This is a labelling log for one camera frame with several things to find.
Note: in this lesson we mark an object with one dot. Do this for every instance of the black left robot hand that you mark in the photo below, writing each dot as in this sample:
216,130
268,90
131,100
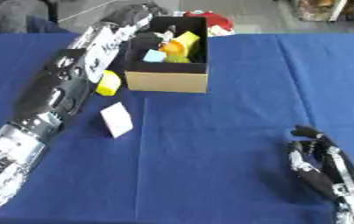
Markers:
132,14

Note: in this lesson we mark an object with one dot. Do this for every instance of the green toy fruit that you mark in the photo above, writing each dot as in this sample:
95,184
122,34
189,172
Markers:
177,59

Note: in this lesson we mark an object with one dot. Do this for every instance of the orange toy fruit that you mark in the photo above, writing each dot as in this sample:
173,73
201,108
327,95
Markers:
174,48

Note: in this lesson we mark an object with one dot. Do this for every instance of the brown cluttered crate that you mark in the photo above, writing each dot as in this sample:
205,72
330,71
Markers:
328,9

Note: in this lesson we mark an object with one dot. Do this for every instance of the red and white bag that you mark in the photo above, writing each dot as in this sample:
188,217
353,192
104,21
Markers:
215,21

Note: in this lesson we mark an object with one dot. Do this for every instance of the white block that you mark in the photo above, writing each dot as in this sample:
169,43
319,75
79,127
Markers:
116,119

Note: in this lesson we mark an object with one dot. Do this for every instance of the yellow rounded toy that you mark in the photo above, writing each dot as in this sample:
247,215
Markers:
108,83

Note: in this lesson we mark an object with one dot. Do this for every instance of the grey chair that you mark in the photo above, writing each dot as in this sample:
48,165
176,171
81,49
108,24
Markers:
7,14

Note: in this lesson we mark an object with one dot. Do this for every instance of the light blue cube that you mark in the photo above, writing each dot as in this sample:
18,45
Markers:
154,56

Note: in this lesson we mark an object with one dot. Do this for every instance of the tan cardboard box black inside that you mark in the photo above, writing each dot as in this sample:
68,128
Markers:
165,81

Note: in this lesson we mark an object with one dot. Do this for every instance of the yellow block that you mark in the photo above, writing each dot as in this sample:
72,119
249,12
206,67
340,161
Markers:
188,40

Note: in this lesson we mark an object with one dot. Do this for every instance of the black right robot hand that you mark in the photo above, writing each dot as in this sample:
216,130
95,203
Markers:
319,176

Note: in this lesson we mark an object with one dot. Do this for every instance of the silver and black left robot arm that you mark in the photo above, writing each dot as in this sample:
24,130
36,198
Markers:
52,93

